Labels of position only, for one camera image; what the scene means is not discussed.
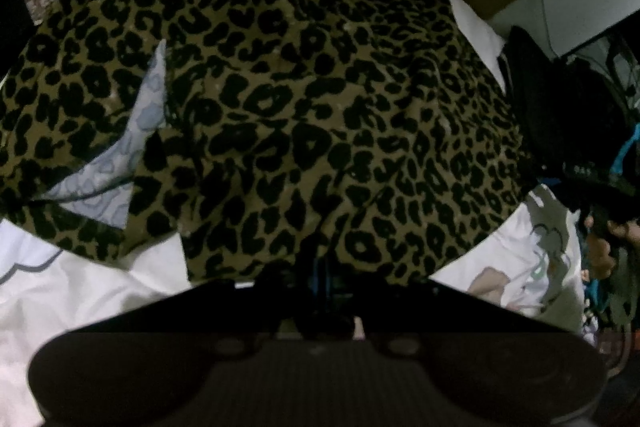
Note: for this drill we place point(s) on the leopard print garment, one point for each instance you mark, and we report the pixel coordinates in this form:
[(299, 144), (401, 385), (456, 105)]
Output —
[(300, 106)]

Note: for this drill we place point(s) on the white printed bed quilt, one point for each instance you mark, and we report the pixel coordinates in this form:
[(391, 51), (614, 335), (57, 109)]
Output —
[(100, 306)]

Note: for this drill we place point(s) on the black clothing pile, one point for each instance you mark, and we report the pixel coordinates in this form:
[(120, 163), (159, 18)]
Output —
[(581, 136)]

